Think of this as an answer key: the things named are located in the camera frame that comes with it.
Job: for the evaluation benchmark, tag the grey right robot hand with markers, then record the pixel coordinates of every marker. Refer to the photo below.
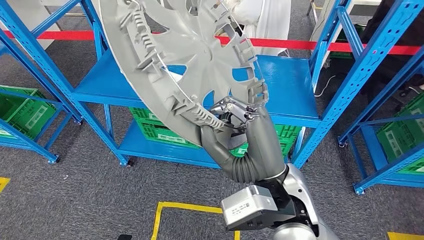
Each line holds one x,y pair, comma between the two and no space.
265,145

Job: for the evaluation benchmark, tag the grey wheel hubcap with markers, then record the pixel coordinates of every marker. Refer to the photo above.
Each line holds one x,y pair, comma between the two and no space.
198,49

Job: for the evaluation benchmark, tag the blue metal shelf rack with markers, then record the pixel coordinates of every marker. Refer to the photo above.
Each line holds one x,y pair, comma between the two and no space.
66,105
372,149
288,86

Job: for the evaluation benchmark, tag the yellow floor tape square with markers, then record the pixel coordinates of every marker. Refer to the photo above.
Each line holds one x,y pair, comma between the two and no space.
404,236
185,207
4,184

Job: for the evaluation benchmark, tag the red barrier belt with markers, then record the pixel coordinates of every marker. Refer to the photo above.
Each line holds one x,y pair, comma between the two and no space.
281,43

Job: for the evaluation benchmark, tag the person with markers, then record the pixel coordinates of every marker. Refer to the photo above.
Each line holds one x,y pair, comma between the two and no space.
271,20

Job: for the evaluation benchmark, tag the white desk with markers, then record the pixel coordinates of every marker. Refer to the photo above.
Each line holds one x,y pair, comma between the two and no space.
318,23
33,13

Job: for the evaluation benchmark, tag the black chair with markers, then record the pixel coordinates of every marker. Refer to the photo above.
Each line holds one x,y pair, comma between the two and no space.
412,33

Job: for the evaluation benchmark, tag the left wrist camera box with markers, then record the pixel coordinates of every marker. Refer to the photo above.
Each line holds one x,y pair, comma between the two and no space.
124,237

